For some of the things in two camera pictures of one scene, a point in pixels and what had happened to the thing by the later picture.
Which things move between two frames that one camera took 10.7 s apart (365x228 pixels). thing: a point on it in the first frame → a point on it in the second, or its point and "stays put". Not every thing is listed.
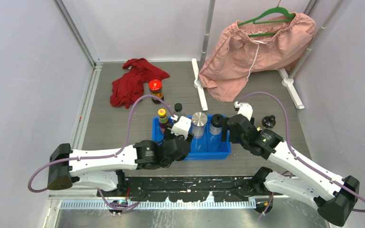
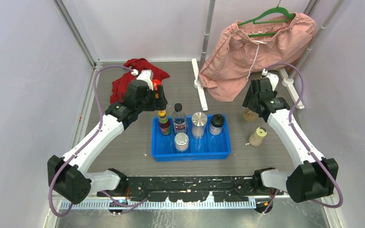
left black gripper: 168,134 → 158,103
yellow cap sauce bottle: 163,120 stays put
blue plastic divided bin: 211,146 stays put
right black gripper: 225,128 → 248,102
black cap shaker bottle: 215,127 stays put
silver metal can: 198,119 stays put
